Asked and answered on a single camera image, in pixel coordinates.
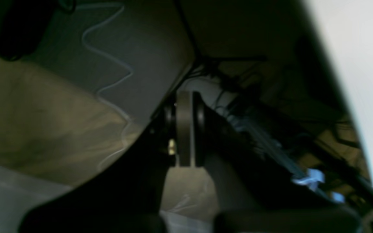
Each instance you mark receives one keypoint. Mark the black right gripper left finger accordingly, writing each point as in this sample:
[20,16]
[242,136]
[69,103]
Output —
[124,198]

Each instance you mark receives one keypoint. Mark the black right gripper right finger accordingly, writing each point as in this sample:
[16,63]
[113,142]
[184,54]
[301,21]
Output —
[256,194]

